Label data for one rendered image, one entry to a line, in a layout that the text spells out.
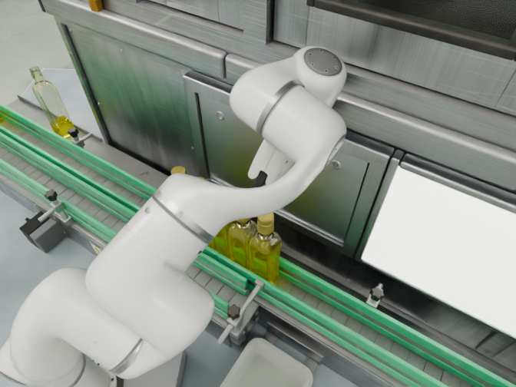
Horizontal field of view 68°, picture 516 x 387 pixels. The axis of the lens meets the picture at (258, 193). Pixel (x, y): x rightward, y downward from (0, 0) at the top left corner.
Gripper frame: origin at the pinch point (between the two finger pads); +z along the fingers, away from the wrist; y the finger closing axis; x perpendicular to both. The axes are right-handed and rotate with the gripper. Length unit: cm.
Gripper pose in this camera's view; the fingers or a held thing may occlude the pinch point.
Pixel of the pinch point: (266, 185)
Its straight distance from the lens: 70.3
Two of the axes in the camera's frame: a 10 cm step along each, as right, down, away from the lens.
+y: -5.5, 6.3, -5.4
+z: -2.2, 5.2, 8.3
